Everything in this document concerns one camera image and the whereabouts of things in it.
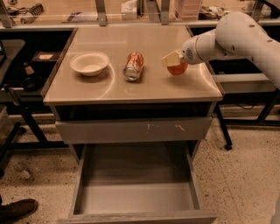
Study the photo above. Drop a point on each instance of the red apple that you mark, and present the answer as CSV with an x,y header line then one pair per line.
x,y
179,69

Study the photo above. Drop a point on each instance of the red soda can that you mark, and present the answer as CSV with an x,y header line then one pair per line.
x,y
134,66

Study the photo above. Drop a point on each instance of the long grey workbench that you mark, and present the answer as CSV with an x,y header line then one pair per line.
x,y
67,14

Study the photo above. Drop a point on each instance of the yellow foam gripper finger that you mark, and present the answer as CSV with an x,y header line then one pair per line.
x,y
173,59

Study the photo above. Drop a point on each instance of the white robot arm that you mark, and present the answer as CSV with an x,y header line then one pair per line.
x,y
236,36

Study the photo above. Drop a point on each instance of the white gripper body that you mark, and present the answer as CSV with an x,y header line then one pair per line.
x,y
190,53

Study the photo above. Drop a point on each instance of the white paper bowl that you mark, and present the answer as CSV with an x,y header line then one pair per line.
x,y
89,64

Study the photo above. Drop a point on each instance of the white tissue box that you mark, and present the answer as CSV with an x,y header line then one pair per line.
x,y
129,10

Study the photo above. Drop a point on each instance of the closed grey top drawer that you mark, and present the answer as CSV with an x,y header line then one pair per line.
x,y
134,130

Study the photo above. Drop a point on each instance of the open grey middle drawer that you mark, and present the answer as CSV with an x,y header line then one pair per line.
x,y
137,183

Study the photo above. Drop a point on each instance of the grey drawer cabinet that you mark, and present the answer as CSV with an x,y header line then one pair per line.
x,y
109,96

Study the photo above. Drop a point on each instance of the pink stacked trays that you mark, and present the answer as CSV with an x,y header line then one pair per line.
x,y
188,10

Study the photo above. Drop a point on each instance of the dark brown shoe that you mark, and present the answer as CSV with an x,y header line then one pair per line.
x,y
17,210

